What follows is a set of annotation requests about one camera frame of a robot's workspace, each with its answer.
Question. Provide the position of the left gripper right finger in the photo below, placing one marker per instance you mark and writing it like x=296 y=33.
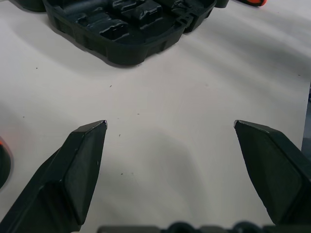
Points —
x=274 y=170

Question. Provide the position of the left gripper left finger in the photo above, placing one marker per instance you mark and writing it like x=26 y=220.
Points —
x=60 y=184

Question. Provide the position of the black hard case orange latch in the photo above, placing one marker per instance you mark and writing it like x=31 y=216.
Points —
x=121 y=46

